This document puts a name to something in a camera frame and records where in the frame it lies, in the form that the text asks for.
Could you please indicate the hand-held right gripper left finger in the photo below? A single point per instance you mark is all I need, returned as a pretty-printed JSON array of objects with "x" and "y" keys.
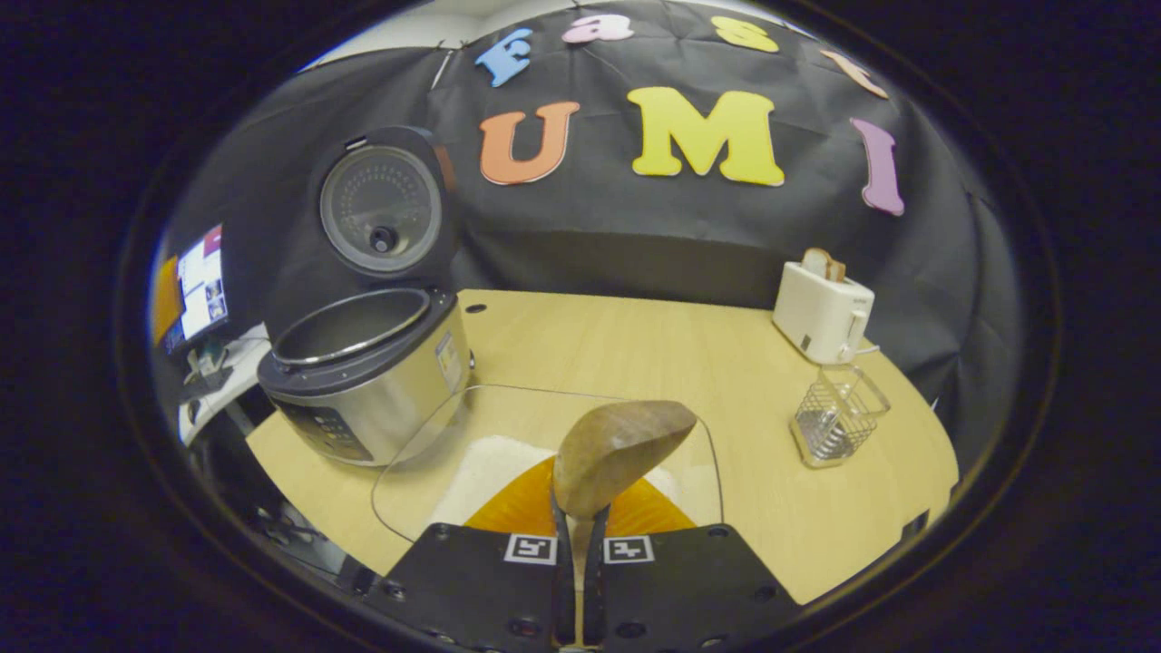
[{"x": 472, "y": 585}]

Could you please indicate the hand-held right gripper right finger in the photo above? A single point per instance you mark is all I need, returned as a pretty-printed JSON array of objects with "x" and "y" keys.
[{"x": 689, "y": 585}]

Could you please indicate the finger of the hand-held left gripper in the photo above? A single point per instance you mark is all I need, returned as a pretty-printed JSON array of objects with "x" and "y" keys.
[{"x": 166, "y": 304}]

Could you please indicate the wooden spoon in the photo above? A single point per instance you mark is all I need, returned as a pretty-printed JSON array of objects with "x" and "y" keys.
[{"x": 617, "y": 449}]

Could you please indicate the silver black rice cooker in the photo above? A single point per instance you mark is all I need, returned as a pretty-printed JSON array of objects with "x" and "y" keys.
[{"x": 372, "y": 381}]

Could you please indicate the computer monitor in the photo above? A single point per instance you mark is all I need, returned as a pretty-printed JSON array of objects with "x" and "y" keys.
[{"x": 204, "y": 286}]

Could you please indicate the small teal white object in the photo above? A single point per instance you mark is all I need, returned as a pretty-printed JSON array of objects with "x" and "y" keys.
[{"x": 206, "y": 361}]

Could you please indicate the white side desk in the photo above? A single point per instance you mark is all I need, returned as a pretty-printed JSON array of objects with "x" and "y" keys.
[{"x": 240, "y": 367}]

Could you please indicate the clear glass dish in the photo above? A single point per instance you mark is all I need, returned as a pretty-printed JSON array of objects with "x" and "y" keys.
[{"x": 435, "y": 426}]

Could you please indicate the white toaster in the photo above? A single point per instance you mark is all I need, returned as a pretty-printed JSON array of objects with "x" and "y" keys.
[{"x": 821, "y": 313}]

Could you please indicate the toasted bread slice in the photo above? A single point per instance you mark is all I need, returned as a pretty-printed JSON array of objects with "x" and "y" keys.
[{"x": 824, "y": 265}]

